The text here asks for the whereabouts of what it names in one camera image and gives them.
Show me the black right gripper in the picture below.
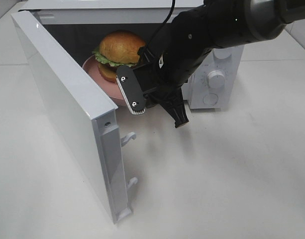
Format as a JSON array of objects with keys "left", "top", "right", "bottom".
[{"left": 139, "top": 4, "right": 217, "bottom": 128}]

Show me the round door release button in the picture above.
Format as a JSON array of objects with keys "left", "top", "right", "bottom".
[{"left": 203, "top": 93, "right": 218, "bottom": 106}]

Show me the burger with lettuce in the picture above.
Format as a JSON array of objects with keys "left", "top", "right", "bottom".
[{"left": 92, "top": 30, "right": 146, "bottom": 83}]

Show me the white microwave door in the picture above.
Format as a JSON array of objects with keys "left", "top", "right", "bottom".
[{"left": 11, "top": 10, "right": 138, "bottom": 223}]

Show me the pink round plate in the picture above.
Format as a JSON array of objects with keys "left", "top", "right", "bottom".
[{"left": 82, "top": 55, "right": 126, "bottom": 106}]

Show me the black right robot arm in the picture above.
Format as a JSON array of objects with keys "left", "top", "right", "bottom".
[{"left": 144, "top": 0, "right": 305, "bottom": 127}]

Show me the lower white timer knob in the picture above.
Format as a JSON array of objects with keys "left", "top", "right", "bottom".
[{"left": 207, "top": 70, "right": 225, "bottom": 89}]

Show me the upper white power knob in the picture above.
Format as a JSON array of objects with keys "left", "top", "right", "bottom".
[{"left": 212, "top": 47, "right": 233, "bottom": 60}]

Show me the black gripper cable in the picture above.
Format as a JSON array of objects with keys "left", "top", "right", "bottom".
[{"left": 137, "top": 0, "right": 177, "bottom": 57}]

